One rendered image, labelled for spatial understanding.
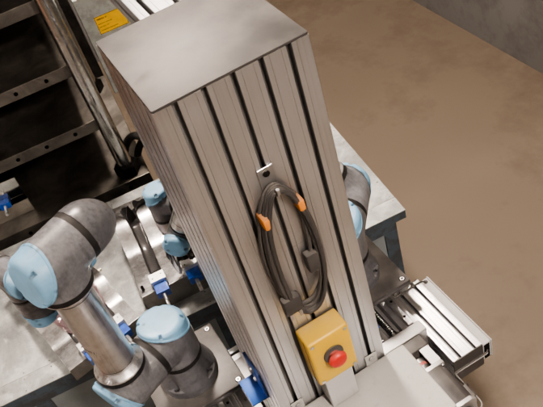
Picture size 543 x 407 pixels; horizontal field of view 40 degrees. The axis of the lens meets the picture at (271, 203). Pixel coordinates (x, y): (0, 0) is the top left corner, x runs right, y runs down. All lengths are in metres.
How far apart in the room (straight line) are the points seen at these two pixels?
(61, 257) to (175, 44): 0.51
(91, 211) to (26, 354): 1.15
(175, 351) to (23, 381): 0.83
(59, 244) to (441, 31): 3.60
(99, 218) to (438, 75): 3.14
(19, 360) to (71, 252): 1.15
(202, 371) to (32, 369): 0.78
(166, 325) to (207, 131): 0.80
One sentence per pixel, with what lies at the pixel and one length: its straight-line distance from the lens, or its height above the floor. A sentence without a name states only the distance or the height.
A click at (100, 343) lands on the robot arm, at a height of 1.40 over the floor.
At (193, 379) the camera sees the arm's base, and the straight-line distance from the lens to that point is 1.89.
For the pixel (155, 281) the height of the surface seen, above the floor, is 0.92.
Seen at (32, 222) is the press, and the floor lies 0.78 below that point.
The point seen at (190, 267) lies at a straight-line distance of 2.37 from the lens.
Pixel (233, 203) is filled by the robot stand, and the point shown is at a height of 1.81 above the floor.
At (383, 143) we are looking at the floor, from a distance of 3.99.
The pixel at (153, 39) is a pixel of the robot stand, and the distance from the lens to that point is 1.17.
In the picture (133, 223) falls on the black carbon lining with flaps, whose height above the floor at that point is 0.90.
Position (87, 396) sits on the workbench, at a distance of 2.63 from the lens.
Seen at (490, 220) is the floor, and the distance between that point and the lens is 3.53.
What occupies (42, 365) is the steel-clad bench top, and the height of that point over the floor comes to 0.80.
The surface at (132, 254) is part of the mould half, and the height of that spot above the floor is 0.88.
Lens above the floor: 2.58
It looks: 43 degrees down
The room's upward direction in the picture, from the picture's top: 19 degrees counter-clockwise
